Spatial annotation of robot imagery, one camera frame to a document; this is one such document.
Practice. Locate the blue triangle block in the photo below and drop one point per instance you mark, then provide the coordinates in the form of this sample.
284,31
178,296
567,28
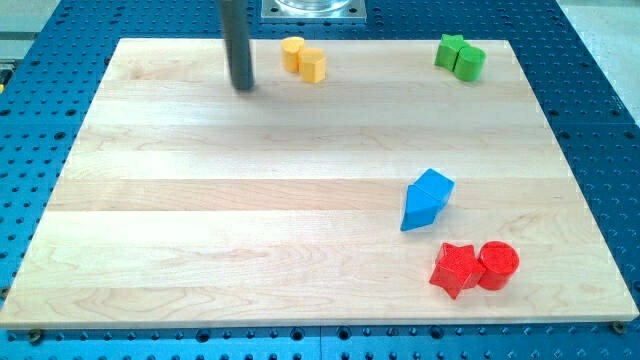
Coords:
420,209

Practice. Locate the blue cube block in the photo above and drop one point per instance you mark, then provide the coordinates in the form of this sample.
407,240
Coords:
436,185

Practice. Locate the yellow pentagon block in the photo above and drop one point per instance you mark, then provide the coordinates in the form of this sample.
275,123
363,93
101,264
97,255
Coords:
312,65

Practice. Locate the light wooden board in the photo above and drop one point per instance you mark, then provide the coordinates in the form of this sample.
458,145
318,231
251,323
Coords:
185,203

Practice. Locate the yellow heart block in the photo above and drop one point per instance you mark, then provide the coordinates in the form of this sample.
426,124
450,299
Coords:
290,49

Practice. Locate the red star block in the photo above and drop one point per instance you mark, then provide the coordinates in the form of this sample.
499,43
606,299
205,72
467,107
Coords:
456,269

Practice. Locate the green star block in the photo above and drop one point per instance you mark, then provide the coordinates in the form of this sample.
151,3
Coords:
448,50

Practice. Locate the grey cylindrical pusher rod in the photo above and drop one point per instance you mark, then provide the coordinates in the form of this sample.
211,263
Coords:
237,42

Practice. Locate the green heart block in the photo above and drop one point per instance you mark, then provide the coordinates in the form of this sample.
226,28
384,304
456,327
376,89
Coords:
469,63

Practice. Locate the red cylinder block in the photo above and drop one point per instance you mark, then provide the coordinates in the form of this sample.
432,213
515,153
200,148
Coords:
500,261

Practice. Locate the blue perforated table plate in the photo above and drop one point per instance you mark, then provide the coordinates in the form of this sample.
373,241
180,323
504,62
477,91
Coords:
52,88

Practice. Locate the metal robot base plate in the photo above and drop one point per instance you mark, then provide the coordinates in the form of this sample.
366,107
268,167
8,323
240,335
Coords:
288,11

